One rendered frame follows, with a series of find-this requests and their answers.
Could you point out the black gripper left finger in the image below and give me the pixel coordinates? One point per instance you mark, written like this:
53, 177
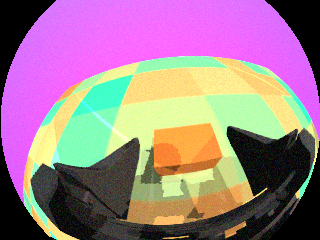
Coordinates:
109, 180

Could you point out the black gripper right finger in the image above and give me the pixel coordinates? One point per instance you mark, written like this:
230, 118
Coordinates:
258, 155

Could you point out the orange block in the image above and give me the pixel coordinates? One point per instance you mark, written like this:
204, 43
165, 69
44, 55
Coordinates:
181, 150

